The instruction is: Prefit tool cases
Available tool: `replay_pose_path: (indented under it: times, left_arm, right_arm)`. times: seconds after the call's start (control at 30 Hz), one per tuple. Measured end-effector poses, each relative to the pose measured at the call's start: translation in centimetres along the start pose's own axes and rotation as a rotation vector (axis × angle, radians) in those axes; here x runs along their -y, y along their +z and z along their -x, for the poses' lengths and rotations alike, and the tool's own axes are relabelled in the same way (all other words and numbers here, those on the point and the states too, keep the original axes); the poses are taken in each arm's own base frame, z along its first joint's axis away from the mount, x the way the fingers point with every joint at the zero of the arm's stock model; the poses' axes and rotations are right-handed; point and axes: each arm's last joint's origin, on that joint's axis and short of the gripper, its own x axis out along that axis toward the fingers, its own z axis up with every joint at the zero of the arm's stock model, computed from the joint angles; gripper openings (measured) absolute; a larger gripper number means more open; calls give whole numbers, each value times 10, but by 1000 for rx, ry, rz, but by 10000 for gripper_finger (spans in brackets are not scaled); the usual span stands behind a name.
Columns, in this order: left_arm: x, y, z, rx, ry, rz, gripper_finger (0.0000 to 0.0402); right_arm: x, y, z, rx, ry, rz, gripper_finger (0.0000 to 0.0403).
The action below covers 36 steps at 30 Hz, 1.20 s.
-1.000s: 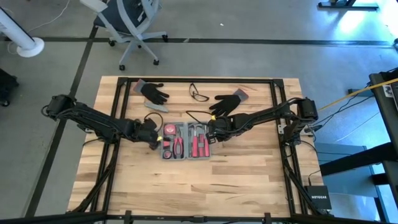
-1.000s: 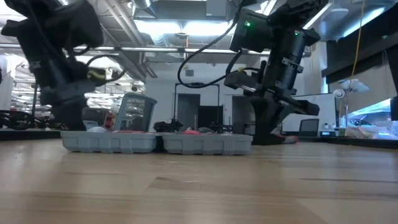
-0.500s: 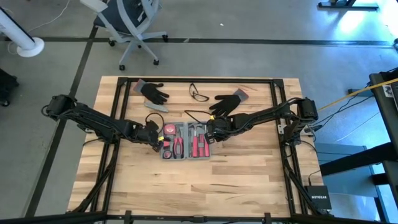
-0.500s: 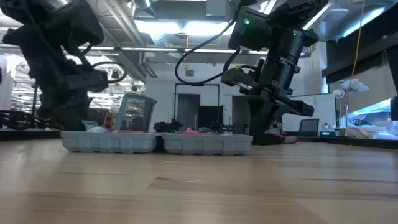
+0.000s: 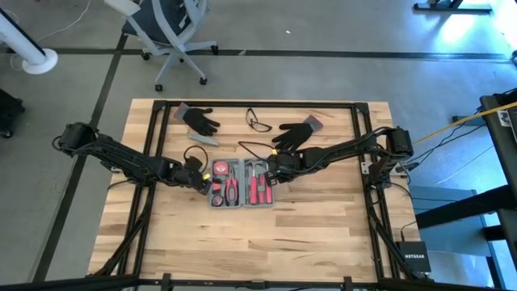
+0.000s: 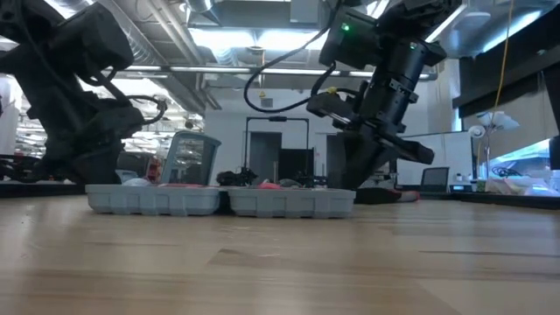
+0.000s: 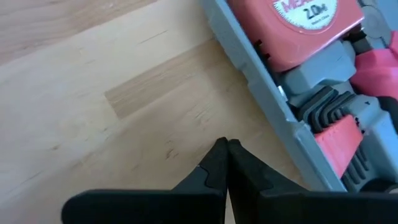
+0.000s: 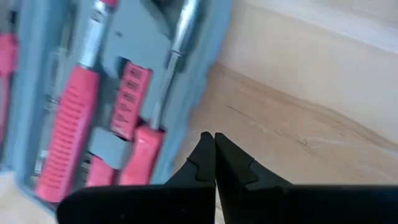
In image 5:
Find pink long ribbed tool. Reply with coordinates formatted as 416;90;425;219
244;160;260;205

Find black work glove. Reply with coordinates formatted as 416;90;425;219
271;115;324;153
173;102;221;137

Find black overhead rig crossbar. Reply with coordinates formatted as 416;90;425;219
0;274;517;291

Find black diagonal frame brace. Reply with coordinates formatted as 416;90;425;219
90;208;150;280
365;197;433;282

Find grey plastic tool case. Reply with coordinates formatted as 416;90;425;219
208;157;276;209

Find white-frame mesh office chair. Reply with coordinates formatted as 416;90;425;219
103;0;219;92

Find black Netgear switch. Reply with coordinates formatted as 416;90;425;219
394;241;432;274

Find white floor cable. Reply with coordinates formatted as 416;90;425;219
7;0;90;73

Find yellow hanging cable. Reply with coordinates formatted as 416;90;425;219
412;100;517;146

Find pink tool handle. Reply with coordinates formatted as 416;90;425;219
225;169;240;207

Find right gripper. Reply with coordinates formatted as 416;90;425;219
263;155;305;188

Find grey utility knife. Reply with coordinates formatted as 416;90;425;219
186;131;221;147

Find white tower fan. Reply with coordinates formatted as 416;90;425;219
0;7;59;76

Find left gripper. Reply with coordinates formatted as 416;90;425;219
174;167;214;196

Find black thin floor cable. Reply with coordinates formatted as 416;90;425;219
410;120;485;167

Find large pink flat-faced tool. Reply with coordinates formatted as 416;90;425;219
212;160;230;177

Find black looped cable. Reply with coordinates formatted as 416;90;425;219
237;140;280;162
183;145;210;171

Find tortoise-frame safety glasses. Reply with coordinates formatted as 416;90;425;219
245;107;273;133

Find black standing desk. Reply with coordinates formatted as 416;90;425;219
412;0;492;15

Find black wheeled object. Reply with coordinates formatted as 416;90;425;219
0;88;26;139

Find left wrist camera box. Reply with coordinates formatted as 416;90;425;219
183;155;204;174

